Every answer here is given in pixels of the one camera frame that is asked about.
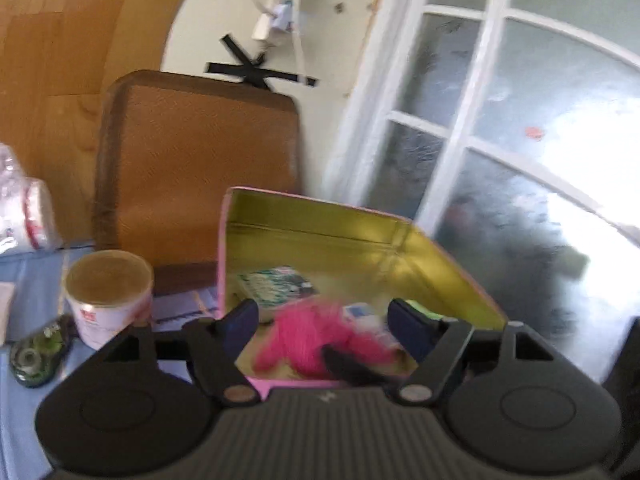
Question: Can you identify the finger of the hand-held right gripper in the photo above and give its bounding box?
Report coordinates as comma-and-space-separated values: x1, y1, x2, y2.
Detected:
321, 345, 407, 387

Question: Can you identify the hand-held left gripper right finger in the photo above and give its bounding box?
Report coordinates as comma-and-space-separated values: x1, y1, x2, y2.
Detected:
387, 298, 556, 407

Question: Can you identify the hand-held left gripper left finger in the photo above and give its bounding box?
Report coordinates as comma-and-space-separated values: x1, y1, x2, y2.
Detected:
92, 298, 262, 407

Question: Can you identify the pink knitted soft toy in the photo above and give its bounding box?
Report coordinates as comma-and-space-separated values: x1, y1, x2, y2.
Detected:
252, 296, 401, 379

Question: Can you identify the pink tin box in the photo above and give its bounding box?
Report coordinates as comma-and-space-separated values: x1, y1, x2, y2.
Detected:
218, 186, 509, 396

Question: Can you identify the green wrapper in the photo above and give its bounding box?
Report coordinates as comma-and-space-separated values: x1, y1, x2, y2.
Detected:
404, 298, 447, 322

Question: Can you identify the white and blue packet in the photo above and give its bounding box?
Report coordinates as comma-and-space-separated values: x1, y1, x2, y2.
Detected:
344, 302, 398, 348

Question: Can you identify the green patterned card box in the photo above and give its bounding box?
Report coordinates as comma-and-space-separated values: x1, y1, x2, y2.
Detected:
236, 266, 319, 311

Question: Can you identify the white food can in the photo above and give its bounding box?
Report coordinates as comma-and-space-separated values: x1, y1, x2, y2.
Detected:
64, 250, 155, 351

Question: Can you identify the brown chair back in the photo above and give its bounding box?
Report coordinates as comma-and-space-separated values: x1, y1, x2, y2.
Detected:
94, 70, 303, 296

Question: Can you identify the green correction tape dispenser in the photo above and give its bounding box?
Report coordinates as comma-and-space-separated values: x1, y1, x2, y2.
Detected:
9, 313, 77, 389

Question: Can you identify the white framed glass door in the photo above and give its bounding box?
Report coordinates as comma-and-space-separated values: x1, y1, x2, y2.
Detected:
322, 0, 640, 386

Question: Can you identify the blue checked tablecloth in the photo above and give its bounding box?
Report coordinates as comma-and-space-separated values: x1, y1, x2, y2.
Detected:
0, 246, 226, 480

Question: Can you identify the plastic bag of paper cups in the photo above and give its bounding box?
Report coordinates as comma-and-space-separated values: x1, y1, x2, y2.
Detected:
0, 142, 63, 257

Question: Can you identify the black tape cross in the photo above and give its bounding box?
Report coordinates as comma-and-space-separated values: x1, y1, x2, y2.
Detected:
205, 34, 319, 93

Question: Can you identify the white power adapter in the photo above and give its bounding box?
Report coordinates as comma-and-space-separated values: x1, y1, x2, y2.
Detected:
251, 14, 275, 42

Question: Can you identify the white cable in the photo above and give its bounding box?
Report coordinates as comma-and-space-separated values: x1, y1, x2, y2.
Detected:
247, 0, 322, 86

